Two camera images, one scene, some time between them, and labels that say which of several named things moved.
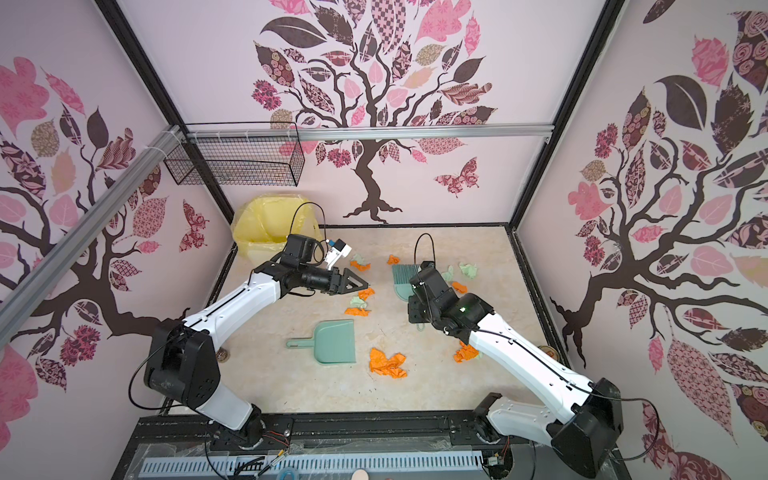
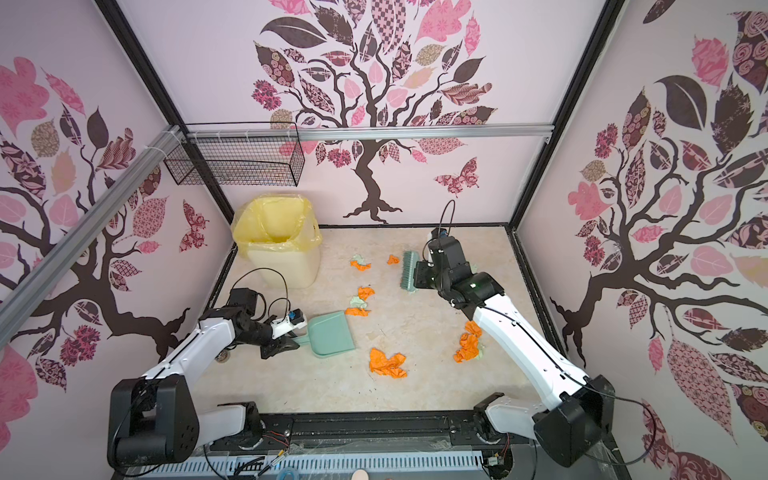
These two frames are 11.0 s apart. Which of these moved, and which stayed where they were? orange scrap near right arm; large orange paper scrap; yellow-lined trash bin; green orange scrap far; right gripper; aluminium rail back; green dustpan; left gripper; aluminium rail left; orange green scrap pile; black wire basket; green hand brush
Moved: green hand brush; right gripper; green dustpan; left gripper
Stayed: orange scrap near right arm; aluminium rail back; orange green scrap pile; yellow-lined trash bin; black wire basket; large orange paper scrap; green orange scrap far; aluminium rail left
